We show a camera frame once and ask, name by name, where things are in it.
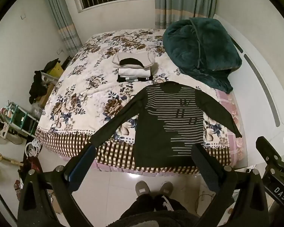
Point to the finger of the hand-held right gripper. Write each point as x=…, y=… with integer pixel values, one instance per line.
x=267, y=150

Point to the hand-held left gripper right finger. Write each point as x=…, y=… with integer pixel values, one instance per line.
x=203, y=167

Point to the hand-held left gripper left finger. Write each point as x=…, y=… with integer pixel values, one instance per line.
x=81, y=170

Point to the dark striped sweater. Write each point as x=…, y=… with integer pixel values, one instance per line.
x=156, y=134

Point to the black clothes pile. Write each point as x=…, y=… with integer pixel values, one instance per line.
x=36, y=87

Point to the person's right shoe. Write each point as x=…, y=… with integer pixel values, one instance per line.
x=166, y=188

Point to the person's shoe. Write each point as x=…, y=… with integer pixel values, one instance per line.
x=142, y=188
x=166, y=188

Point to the dark red bag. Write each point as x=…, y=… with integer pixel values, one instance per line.
x=33, y=164

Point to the white headboard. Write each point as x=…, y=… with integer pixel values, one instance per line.
x=253, y=94

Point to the person's left shoe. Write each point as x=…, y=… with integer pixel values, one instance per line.
x=142, y=188

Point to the person's left leg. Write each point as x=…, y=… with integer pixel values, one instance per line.
x=139, y=204

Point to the person's fleece jacket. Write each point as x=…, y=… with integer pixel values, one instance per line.
x=156, y=220

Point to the straw broom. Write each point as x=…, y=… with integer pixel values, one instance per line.
x=4, y=158

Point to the teal shelf rack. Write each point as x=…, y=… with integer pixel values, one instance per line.
x=21, y=118

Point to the floral bed blanket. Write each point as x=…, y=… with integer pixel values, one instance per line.
x=85, y=87

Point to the cardboard box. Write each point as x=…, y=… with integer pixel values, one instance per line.
x=46, y=92

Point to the black folded garment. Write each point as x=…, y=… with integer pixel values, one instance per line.
x=122, y=79

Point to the yellow box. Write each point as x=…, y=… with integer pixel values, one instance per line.
x=55, y=72

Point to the white folded garment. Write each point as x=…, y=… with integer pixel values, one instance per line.
x=135, y=72

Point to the dark green fleece blanket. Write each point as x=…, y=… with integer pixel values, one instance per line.
x=198, y=49

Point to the beige folded garment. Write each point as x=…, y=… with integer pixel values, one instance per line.
x=146, y=58

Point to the grey-green curtain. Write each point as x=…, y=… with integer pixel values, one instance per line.
x=179, y=2
x=61, y=16

